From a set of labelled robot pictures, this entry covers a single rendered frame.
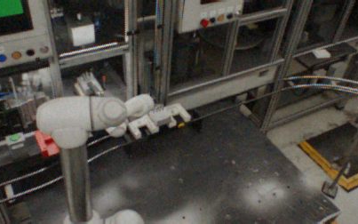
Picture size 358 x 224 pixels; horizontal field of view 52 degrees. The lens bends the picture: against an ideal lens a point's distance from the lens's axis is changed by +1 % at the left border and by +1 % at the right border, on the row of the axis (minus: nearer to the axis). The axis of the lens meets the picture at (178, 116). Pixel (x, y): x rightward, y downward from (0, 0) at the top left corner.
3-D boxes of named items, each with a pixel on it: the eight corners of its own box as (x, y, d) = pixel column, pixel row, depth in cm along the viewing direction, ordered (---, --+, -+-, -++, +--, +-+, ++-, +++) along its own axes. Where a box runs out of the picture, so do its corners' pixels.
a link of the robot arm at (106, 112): (125, 97, 149) (91, 99, 146) (127, 91, 131) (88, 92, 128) (128, 129, 148) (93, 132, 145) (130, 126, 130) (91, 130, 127)
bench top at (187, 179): (78, 369, 145) (76, 366, 142) (17, 176, 209) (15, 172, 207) (339, 215, 206) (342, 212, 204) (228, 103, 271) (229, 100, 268)
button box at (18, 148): (13, 160, 183) (7, 144, 175) (10, 150, 188) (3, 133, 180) (29, 155, 186) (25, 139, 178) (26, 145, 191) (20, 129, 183)
